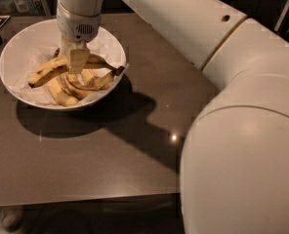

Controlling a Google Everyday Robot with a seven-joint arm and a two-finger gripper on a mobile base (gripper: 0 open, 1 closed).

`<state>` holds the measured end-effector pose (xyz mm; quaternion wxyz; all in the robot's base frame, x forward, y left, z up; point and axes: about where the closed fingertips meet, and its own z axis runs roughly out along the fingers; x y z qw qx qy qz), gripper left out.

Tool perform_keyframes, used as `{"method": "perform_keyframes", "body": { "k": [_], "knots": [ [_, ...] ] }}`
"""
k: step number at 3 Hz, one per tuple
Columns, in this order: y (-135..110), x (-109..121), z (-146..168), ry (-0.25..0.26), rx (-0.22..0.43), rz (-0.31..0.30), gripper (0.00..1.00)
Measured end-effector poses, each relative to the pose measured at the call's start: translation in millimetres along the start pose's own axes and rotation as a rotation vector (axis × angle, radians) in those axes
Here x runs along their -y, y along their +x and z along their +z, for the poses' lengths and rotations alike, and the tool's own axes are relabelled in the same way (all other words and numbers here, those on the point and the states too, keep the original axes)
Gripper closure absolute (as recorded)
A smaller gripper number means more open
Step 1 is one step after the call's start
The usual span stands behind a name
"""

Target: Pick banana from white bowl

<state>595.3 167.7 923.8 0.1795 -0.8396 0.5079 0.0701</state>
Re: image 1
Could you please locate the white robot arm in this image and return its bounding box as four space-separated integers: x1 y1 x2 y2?
57 0 289 234

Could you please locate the grey shoe under table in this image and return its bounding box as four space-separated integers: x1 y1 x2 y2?
1 209 23 232

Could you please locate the lower left banana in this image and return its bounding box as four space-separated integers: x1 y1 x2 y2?
45 77 78 107

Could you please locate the white paper bowl liner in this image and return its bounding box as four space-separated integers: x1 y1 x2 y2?
8 31 128 110

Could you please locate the white bowl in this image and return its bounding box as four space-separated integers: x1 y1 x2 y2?
0 19 128 111

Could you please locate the long top banana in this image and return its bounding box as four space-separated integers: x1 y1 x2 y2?
28 54 125 88

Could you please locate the right small banana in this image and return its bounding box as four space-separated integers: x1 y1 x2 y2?
81 69 114 90

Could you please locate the middle curved banana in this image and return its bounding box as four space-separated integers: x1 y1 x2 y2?
62 74 104 99

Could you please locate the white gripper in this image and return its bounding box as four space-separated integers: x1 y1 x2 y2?
57 2 101 74

